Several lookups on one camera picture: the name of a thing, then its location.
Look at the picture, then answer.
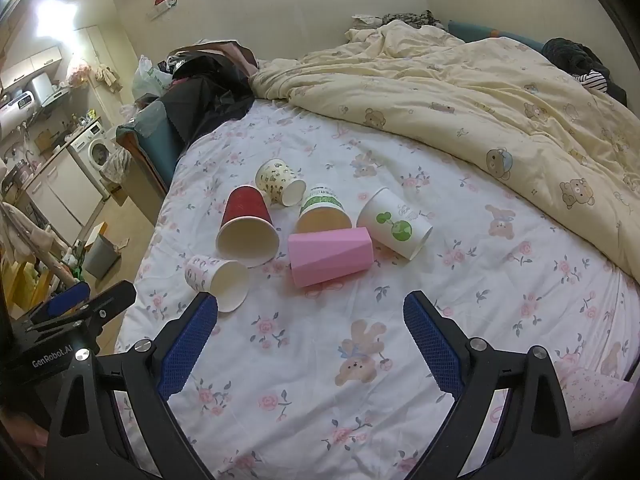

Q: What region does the hanging beige towel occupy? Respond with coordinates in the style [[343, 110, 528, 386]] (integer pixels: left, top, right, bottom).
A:
[[96, 64, 123, 93]]

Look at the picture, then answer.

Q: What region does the green label paper cup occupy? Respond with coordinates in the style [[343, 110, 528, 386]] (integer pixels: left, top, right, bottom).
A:
[[298, 183, 353, 235]]

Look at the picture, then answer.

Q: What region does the clothes drying rack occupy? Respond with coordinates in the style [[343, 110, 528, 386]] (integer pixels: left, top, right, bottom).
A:
[[0, 200, 76, 311]]

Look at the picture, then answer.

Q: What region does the cream patterned paper cup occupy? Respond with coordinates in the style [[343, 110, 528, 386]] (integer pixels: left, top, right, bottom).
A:
[[255, 158, 307, 207]]

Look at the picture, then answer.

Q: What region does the pink floral pillow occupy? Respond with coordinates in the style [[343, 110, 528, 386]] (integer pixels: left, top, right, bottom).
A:
[[554, 364, 637, 432]]

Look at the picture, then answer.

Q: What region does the white washing machine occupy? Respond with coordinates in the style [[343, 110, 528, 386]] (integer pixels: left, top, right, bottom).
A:
[[69, 121, 117, 198]]

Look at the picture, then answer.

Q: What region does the striped cloth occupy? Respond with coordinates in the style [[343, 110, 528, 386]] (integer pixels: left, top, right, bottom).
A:
[[572, 70, 611, 93]]

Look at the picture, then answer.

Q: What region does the teal bed frame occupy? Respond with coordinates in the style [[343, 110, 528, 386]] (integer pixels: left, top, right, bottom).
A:
[[116, 100, 187, 201]]

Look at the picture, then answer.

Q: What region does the grey trash bin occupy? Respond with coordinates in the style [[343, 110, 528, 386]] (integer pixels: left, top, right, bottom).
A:
[[81, 234, 122, 281]]

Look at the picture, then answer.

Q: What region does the white kitchen base cabinet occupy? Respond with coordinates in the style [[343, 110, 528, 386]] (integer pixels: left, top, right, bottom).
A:
[[22, 149, 108, 243]]

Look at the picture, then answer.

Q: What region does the silver range hood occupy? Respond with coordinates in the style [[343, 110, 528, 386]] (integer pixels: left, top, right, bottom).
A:
[[31, 72, 71, 108]]

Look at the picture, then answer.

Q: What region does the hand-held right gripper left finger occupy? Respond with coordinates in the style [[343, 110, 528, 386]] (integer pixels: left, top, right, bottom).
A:
[[45, 290, 221, 480]]

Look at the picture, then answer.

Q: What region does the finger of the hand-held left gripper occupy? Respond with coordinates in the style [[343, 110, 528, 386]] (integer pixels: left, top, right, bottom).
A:
[[25, 281, 92, 328], [27, 280, 137, 342]]

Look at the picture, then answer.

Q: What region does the small floral paper cup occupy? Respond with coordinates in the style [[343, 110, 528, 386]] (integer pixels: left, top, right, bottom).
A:
[[184, 254, 250, 313]]

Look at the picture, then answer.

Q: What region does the red paper cup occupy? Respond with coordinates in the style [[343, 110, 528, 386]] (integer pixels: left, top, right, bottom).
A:
[[216, 186, 280, 268]]

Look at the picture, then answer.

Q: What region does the black clothing pile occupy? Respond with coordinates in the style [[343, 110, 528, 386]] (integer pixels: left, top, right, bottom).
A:
[[159, 40, 261, 148]]

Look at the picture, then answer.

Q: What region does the white wall cabinet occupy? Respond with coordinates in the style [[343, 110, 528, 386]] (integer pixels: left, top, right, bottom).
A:
[[0, 46, 63, 88]]

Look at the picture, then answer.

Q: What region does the pink faceted plastic cup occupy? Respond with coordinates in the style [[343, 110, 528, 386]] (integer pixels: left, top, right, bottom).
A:
[[288, 227, 374, 288]]

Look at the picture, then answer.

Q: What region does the floral bed sheet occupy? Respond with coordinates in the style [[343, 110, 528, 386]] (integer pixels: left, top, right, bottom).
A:
[[114, 97, 640, 480]]

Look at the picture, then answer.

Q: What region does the cream bear print duvet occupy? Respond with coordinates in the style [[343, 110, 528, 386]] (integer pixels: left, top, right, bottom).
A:
[[248, 20, 640, 281]]

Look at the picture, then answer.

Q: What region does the white water heater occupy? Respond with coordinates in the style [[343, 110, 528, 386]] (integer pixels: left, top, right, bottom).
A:
[[0, 91, 37, 137]]

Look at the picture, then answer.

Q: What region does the patterned clothes pile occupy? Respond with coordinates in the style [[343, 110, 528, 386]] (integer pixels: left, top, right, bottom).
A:
[[350, 10, 446, 31]]

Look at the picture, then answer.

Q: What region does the white plastic bag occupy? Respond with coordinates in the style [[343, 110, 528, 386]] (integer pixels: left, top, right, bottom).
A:
[[131, 55, 172, 102]]

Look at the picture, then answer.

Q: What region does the dark clothes heap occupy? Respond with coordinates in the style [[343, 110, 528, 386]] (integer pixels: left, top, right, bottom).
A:
[[542, 37, 628, 106]]

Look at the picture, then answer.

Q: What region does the white cup green globe print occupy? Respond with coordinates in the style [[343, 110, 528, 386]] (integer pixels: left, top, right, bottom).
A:
[[356, 187, 434, 261]]

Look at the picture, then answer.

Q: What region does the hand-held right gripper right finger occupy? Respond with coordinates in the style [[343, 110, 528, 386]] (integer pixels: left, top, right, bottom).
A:
[[402, 290, 583, 480]]

